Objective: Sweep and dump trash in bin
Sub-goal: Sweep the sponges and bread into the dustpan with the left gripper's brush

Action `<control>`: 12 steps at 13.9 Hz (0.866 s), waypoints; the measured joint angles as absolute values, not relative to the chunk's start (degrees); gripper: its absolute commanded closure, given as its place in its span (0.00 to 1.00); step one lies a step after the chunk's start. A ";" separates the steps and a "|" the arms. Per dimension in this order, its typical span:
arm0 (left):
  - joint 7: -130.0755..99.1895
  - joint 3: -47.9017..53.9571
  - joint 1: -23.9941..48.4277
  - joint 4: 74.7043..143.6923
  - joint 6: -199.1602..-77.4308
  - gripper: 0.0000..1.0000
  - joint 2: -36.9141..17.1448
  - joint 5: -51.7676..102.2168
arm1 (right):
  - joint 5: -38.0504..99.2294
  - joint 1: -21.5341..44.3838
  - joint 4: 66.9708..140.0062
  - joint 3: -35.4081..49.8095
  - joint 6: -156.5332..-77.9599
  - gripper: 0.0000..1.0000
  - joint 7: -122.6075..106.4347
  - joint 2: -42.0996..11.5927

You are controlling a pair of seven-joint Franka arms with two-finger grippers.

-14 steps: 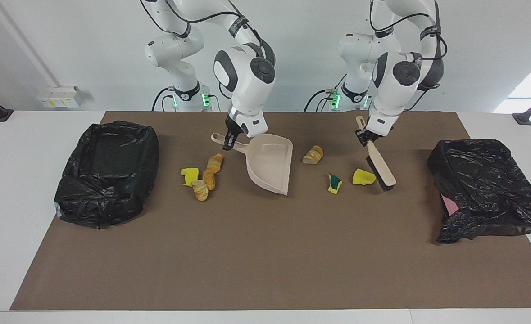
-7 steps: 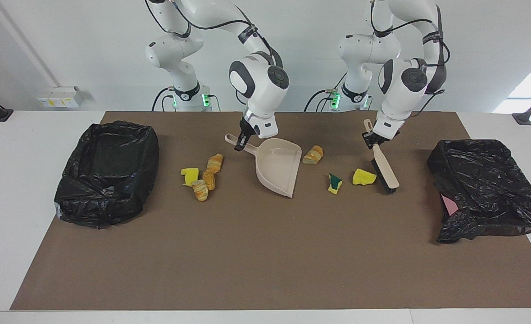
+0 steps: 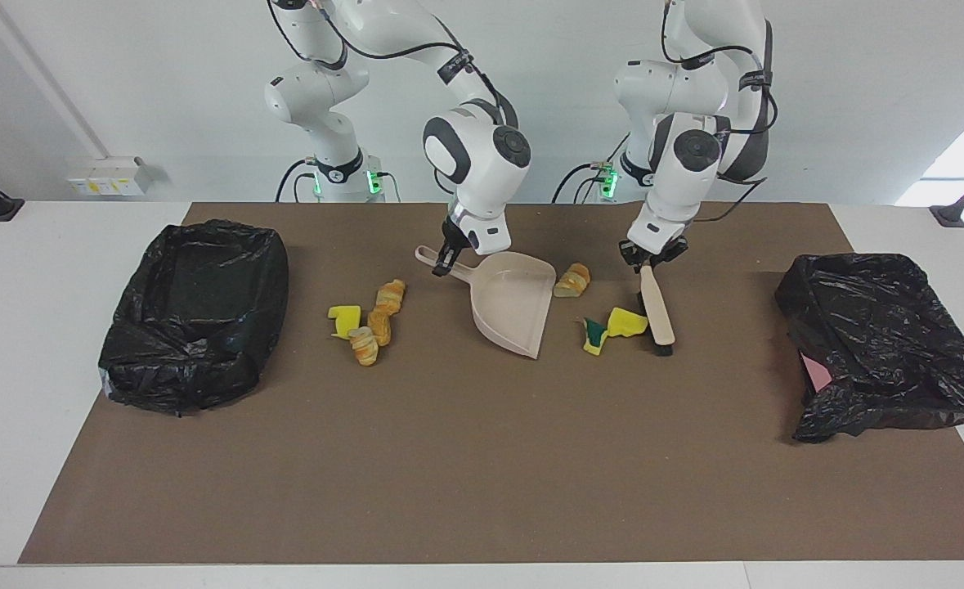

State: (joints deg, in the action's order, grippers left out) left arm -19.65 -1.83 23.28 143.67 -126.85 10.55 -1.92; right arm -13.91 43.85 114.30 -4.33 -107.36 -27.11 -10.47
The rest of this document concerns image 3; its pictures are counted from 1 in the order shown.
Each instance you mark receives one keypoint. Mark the pale striped bread roll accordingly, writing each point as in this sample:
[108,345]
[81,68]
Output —
[363,348]

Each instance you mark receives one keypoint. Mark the white wall socket box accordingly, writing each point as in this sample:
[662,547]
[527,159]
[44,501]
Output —
[109,178]

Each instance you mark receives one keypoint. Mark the brown bread roll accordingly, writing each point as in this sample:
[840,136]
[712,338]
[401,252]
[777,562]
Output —
[379,327]

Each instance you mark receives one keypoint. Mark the croissant toy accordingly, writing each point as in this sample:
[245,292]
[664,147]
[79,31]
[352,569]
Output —
[571,282]
[390,294]

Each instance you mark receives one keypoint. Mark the green and yellow sponge piece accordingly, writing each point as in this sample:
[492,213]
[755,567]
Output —
[594,339]

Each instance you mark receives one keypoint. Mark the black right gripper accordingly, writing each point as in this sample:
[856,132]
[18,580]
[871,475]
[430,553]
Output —
[457,236]

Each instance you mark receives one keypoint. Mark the brown table mat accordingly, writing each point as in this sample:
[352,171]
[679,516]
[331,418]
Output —
[482,491]

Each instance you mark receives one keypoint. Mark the black bag over pink bin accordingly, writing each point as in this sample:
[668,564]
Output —
[882,343]

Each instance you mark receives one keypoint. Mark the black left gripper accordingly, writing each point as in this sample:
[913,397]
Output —
[660,249]

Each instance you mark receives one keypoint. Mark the beige hand brush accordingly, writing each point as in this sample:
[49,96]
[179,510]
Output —
[657,303]

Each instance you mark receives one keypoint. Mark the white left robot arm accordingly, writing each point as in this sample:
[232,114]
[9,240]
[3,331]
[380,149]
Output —
[678,180]

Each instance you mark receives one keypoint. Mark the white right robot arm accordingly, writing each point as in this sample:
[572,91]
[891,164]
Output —
[482,164]

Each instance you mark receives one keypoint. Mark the beige plastic dustpan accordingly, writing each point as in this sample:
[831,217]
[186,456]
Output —
[514,303]

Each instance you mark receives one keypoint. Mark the black bag lined bin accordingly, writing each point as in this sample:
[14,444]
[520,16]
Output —
[195,311]

